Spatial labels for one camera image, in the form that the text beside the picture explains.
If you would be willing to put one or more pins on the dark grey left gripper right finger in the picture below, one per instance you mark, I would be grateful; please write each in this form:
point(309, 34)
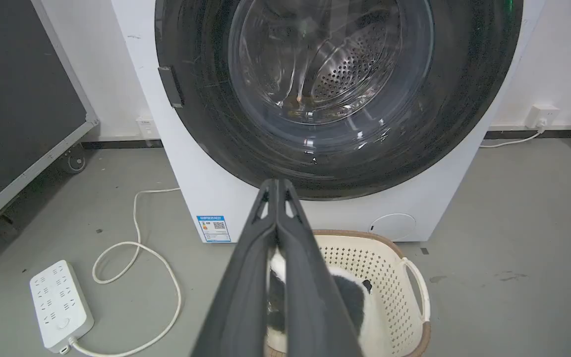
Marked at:
point(310, 297)

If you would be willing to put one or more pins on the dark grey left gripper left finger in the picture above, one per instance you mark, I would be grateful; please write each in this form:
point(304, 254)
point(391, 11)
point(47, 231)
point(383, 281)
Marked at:
point(246, 292)

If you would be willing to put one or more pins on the white front-load washing machine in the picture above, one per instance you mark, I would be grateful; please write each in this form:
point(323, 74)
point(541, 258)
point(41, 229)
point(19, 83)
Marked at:
point(226, 198)

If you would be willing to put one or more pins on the black and white plush clothing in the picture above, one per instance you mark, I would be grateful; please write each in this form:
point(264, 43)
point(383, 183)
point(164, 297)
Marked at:
point(350, 297)

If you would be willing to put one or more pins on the blue energy label sticker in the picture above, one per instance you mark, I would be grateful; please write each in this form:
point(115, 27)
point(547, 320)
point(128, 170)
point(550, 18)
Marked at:
point(213, 228)

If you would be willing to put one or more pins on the cream perforated laundry basket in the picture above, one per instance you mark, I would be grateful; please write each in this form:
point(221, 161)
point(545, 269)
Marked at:
point(389, 287)

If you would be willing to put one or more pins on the white power strip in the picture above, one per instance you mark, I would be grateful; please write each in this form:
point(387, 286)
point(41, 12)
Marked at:
point(60, 305)

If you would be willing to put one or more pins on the black caster wheel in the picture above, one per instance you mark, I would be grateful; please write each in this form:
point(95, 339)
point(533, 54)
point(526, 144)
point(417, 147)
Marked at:
point(74, 159)

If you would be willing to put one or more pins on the white wall outlet plate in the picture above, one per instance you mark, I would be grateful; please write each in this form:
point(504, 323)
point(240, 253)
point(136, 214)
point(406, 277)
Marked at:
point(146, 127)

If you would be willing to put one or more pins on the white wall socket with plug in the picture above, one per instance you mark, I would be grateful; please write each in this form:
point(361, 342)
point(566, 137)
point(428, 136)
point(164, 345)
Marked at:
point(541, 117)

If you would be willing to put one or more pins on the dark panel with metal frame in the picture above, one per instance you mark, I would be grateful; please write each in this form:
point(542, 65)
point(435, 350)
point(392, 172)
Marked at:
point(13, 99)

